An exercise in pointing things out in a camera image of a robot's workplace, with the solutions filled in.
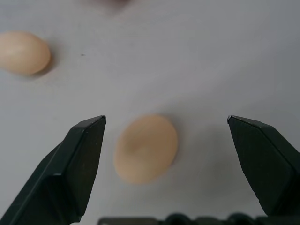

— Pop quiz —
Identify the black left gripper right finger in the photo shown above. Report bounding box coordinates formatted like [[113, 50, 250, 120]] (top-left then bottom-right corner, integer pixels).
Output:
[[226, 115, 300, 218]]

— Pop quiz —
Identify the beige egg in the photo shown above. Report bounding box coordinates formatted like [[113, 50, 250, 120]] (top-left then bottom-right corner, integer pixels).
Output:
[[0, 30, 52, 75], [113, 114, 179, 184]]

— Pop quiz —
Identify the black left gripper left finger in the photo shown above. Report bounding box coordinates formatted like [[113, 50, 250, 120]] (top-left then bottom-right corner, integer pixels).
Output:
[[0, 115, 107, 225]]

